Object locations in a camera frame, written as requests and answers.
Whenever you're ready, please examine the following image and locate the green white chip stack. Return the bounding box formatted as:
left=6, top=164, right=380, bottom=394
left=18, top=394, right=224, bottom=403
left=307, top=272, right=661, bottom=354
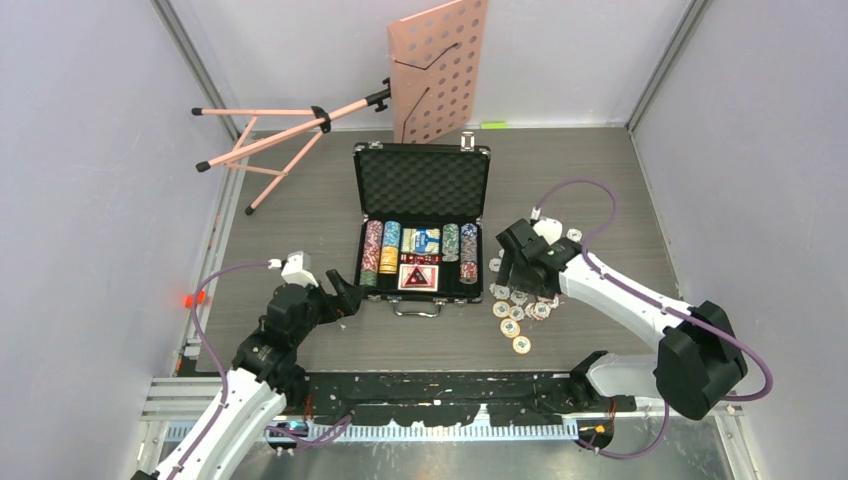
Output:
left=441, top=223, right=460, bottom=263

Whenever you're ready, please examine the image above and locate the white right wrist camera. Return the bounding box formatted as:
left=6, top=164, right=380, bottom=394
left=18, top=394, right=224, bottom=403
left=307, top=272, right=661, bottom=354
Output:
left=529, top=207, right=563, bottom=245

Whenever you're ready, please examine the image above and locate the blue yellow chip stack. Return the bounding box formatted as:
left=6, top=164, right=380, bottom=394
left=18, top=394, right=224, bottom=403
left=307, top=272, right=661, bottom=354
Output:
left=378, top=220, right=402, bottom=274

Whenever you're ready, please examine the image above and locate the red 100 poker chip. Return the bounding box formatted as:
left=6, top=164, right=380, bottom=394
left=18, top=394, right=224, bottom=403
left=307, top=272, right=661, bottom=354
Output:
left=531, top=302, right=551, bottom=321

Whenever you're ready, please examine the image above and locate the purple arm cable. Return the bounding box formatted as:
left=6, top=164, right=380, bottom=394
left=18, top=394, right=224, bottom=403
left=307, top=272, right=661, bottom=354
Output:
left=529, top=178, right=775, bottom=460
left=165, top=261, right=356, bottom=480

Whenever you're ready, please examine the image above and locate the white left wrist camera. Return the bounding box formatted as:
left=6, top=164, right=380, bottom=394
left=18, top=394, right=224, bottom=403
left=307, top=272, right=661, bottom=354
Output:
left=267, top=251, right=319, bottom=288

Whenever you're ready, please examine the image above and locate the yellow poker chip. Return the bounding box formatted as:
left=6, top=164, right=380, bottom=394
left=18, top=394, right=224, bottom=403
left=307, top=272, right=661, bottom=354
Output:
left=512, top=335, right=532, bottom=355
left=492, top=300, right=511, bottom=319
left=499, top=318, right=521, bottom=339

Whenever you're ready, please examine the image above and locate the blue red chip stack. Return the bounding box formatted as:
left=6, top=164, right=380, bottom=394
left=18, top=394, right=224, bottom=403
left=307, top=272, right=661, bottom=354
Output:
left=459, top=223, right=478, bottom=285

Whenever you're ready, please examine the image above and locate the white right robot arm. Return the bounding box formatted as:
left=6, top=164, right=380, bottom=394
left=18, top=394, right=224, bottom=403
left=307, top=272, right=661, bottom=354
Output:
left=496, top=219, right=748, bottom=420

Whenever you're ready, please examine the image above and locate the green poker chip stack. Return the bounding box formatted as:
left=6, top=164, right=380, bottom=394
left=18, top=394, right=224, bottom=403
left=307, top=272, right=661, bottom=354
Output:
left=359, top=270, right=379, bottom=288

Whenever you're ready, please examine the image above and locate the red white chip stack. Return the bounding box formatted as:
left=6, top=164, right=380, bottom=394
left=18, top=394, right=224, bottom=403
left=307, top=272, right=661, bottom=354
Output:
left=360, top=220, right=383, bottom=272

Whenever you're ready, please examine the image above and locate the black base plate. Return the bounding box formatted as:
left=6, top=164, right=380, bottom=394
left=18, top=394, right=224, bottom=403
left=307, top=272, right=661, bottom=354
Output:
left=283, top=372, right=636, bottom=427

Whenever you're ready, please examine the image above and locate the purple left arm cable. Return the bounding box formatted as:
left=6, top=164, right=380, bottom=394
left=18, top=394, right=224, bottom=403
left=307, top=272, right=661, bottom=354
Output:
left=165, top=261, right=356, bottom=480

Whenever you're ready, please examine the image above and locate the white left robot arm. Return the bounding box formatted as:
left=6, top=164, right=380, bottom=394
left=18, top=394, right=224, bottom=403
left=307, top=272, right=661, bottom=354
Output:
left=133, top=270, right=365, bottom=479

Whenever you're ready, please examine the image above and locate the orange clip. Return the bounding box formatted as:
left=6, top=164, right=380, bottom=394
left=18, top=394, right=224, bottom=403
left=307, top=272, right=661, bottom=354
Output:
left=184, top=290, right=206, bottom=309

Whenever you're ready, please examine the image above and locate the red playing card deck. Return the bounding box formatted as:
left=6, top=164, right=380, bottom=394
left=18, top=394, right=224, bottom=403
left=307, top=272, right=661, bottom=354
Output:
left=397, top=264, right=439, bottom=292

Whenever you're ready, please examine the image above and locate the black poker set case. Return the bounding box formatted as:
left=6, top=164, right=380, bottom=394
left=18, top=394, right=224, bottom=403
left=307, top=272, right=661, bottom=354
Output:
left=353, top=142, right=492, bottom=309

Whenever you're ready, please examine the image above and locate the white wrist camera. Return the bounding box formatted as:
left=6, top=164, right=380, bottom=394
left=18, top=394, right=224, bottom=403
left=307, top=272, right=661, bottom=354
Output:
left=267, top=251, right=319, bottom=288
left=529, top=207, right=563, bottom=245

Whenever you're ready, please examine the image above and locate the pink music stand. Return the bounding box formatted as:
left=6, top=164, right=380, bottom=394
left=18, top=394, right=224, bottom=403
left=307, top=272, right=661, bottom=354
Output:
left=191, top=1, right=489, bottom=215

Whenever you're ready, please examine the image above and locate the blue playing card deck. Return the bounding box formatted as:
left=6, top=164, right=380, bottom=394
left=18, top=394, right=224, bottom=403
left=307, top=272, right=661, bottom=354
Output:
left=400, top=228, right=441, bottom=255

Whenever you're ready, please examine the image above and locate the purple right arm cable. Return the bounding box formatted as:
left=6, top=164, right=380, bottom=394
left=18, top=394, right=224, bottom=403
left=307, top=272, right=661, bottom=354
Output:
left=529, top=178, right=775, bottom=460

